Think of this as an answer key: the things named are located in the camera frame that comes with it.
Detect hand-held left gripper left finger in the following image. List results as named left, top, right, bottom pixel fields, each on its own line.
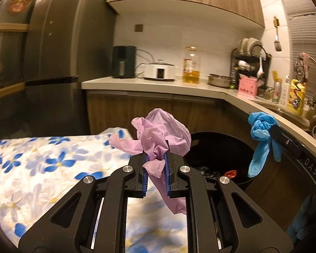
left=18, top=151, right=149, bottom=253

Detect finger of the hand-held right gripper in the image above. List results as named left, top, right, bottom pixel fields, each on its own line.
left=269, top=125, right=302, bottom=162

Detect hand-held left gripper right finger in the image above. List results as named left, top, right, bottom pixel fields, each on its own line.
left=163, top=140, right=294, bottom=253

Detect blue rubber glove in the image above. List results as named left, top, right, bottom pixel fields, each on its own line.
left=248, top=112, right=282, bottom=178

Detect large black plastic bag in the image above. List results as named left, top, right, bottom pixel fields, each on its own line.
left=197, top=165, right=222, bottom=177

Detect black round trash bin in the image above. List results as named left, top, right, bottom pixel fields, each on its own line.
left=184, top=132, right=256, bottom=191

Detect steel kitchen sink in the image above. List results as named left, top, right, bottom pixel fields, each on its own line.
left=266, top=105, right=312, bottom=129

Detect yellow detergent bottle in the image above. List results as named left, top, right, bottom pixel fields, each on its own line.
left=287, top=79, right=306, bottom=115

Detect silver beer can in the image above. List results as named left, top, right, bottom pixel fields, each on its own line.
left=273, top=81, right=282, bottom=103

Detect white plastic bottle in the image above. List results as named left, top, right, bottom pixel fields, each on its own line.
left=279, top=75, right=291, bottom=106

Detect glass container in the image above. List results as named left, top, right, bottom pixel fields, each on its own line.
left=258, top=87, right=273, bottom=100

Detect pink utensil holder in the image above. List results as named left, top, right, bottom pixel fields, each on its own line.
left=238, top=78, right=258, bottom=97

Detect wooden base cabinet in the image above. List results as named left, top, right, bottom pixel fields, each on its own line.
left=86, top=90, right=314, bottom=190

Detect pink dish cloth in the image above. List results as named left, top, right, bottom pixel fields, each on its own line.
left=296, top=53, right=310, bottom=79

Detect steel basin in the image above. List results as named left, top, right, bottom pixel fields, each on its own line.
left=207, top=74, right=233, bottom=87

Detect hanging slotted spatula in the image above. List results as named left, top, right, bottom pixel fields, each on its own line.
left=273, top=16, right=282, bottom=52

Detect black dish rack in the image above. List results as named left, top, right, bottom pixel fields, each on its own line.
left=230, top=46, right=272, bottom=90

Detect window blinds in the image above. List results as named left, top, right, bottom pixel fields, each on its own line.
left=275, top=0, right=316, bottom=103

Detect white rice cooker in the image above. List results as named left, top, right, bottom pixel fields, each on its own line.
left=143, top=60, right=177, bottom=81

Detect cooking oil bottle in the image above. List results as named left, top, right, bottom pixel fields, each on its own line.
left=182, top=46, right=201, bottom=84

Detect blue floral tablecloth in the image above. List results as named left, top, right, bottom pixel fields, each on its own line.
left=0, top=128, right=190, bottom=253

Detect black air fryer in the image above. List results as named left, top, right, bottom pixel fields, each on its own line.
left=113, top=46, right=137, bottom=79

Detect grey refrigerator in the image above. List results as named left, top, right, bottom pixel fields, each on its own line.
left=24, top=0, right=116, bottom=137

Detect wooden framed glass door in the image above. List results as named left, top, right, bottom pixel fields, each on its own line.
left=0, top=0, right=46, bottom=143

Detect red round door sticker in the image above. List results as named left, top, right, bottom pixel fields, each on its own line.
left=9, top=0, right=33, bottom=13

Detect black power cable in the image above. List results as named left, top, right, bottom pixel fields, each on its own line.
left=135, top=48, right=155, bottom=79

